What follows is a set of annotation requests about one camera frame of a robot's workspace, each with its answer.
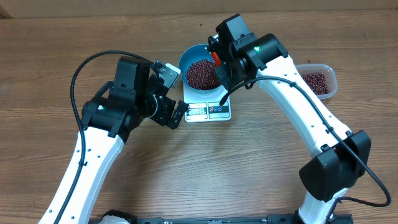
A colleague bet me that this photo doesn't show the red measuring scoop blue handle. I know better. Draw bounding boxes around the red measuring scoop blue handle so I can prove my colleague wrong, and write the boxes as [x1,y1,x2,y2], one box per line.
[211,52,222,67]

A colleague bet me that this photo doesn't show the clear plastic food container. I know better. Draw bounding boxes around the clear plastic food container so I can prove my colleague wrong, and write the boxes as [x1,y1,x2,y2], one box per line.
[296,63,338,100]

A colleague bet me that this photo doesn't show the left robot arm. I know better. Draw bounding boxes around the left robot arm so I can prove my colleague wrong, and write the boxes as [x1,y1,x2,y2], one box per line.
[40,56,188,223]

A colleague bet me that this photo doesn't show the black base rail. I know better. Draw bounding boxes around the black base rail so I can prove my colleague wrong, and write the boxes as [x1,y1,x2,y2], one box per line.
[90,205,354,224]

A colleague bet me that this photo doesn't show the blue metal bowl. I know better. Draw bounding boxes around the blue metal bowl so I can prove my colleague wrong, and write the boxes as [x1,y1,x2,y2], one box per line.
[178,44,225,94]

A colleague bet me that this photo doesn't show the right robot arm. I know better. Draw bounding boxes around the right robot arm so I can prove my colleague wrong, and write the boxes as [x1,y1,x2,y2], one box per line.
[207,14,371,223]

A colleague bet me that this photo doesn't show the red beans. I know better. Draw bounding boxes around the red beans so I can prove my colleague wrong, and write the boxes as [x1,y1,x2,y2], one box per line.
[301,73,330,95]

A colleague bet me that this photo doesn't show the white digital kitchen scale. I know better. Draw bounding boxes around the white digital kitchen scale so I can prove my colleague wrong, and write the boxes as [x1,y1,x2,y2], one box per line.
[183,80,232,123]

